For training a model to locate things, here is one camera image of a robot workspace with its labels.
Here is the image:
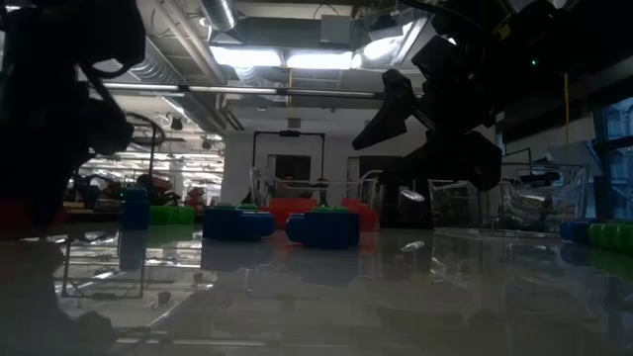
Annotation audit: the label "round metal air duct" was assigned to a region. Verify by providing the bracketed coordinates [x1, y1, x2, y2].
[197, 0, 237, 32]

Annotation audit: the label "grey metal box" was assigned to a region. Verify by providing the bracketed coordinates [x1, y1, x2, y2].
[318, 13, 353, 45]

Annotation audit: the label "dark workbench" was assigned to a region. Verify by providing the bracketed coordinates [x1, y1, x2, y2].
[63, 200, 125, 226]

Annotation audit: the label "black station frame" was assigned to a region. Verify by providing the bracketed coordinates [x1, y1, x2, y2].
[126, 121, 158, 199]
[251, 129, 326, 182]

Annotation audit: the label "blue-lit window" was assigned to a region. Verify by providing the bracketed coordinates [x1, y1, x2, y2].
[592, 96, 633, 222]

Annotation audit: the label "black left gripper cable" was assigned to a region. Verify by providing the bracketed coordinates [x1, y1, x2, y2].
[126, 111, 167, 149]

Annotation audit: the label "long grey metal pipe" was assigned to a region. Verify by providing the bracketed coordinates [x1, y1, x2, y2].
[101, 81, 392, 100]

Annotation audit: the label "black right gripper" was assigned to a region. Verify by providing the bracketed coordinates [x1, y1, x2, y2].
[351, 29, 535, 192]

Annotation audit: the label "small blue toy block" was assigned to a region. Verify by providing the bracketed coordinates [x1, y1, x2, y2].
[122, 186, 152, 231]

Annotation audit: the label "red machine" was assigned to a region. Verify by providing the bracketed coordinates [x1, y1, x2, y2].
[185, 186, 207, 209]

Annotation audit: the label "black cabinet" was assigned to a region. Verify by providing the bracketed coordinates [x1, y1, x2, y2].
[347, 154, 412, 219]

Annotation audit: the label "dark wall screen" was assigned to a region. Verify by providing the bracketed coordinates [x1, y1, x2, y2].
[274, 153, 313, 182]

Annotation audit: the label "clear plastic bin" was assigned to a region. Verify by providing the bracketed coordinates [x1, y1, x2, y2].
[246, 166, 388, 231]
[427, 162, 590, 233]

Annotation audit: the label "long green toy block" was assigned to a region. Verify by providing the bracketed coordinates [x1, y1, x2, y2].
[587, 221, 633, 254]
[149, 205, 197, 226]

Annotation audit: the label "bright fluorescent light panel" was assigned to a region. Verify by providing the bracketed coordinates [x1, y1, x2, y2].
[210, 45, 283, 68]
[285, 48, 355, 70]

